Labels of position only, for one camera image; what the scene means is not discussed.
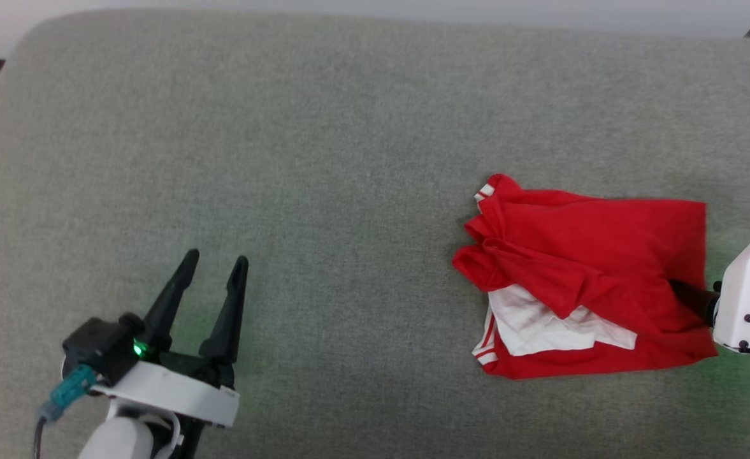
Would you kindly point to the red garment with white trim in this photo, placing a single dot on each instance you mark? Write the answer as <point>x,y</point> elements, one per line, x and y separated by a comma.
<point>604,248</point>

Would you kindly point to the teal left camera connector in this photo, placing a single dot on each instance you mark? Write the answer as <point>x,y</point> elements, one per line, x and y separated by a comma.
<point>72,386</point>

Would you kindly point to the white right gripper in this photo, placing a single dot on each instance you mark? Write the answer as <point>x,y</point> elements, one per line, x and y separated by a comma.
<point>747,299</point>

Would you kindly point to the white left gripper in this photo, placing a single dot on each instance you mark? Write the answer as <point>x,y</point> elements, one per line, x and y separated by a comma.
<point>171,392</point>

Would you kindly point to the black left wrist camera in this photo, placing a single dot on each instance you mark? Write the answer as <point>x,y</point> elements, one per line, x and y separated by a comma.
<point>97,347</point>

